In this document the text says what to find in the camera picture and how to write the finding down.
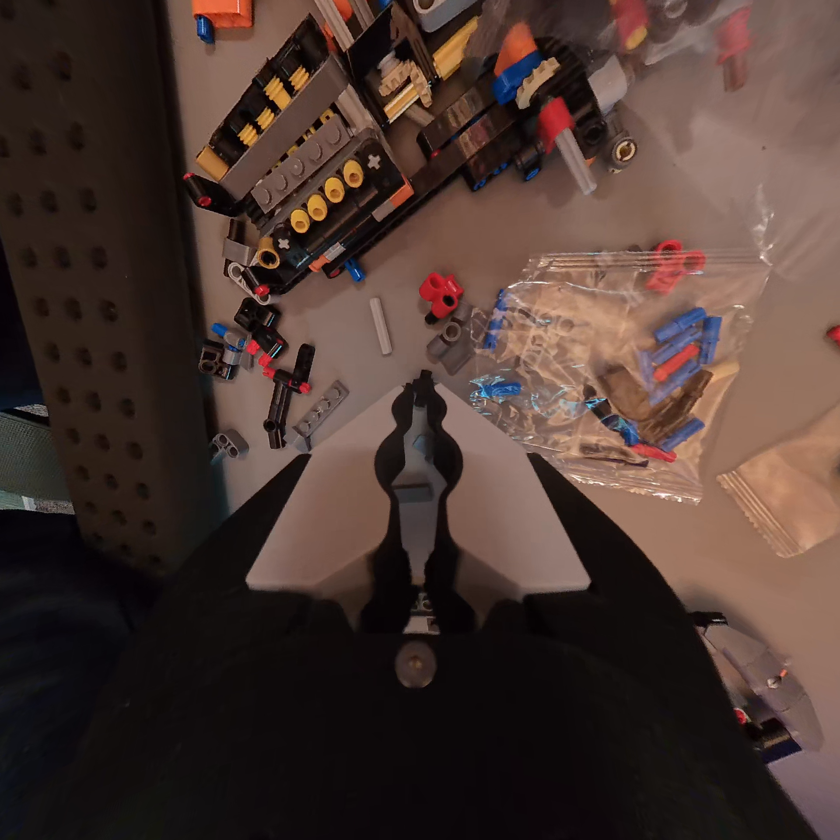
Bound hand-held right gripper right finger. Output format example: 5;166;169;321
425;375;593;635

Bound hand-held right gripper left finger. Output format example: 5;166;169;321
246;371;422;634

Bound grey lego beam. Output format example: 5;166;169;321
394;374;439;552

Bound red lego connector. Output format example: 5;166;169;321
645;239;707;291
420;272;465;324

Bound clear crimped plastic bag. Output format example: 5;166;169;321
717;407;840;559

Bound scattered loose lego pieces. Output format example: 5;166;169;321
197;220;352;466

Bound dark grey curved lego panel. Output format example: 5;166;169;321
427;302;490;376

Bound light grey lego axle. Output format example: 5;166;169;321
369;298;393;357

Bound grey black lego subassembly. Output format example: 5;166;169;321
696;610;824;765

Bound partly built lego car chassis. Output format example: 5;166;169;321
182;0;641;298

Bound orange lego brick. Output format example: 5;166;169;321
192;0;253;30

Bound small clear bag blue pins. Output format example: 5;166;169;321
469;248;774;506

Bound dark perforated pad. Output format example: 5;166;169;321
0;0;227;581

